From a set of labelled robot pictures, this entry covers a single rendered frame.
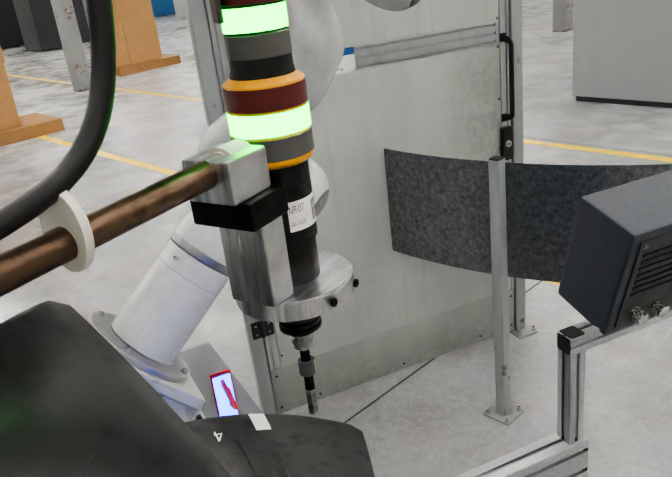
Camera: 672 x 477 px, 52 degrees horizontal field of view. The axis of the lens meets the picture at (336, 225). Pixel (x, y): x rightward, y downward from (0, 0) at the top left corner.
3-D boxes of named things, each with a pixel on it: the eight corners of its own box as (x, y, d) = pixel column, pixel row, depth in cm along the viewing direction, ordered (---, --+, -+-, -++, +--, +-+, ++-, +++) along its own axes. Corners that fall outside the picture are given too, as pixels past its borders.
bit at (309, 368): (317, 417, 43) (307, 346, 41) (302, 414, 43) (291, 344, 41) (325, 407, 44) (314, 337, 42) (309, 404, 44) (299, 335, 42)
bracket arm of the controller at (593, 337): (570, 357, 103) (570, 339, 102) (556, 348, 106) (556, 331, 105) (686, 311, 111) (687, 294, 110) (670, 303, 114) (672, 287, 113)
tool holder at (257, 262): (292, 353, 34) (262, 165, 31) (188, 327, 38) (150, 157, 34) (376, 275, 41) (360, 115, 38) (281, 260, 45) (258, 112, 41)
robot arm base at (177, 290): (72, 303, 115) (135, 212, 116) (160, 339, 128) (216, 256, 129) (110, 361, 101) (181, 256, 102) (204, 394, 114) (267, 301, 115)
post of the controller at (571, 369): (569, 445, 110) (570, 339, 102) (556, 434, 112) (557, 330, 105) (583, 438, 111) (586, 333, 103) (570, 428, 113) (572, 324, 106)
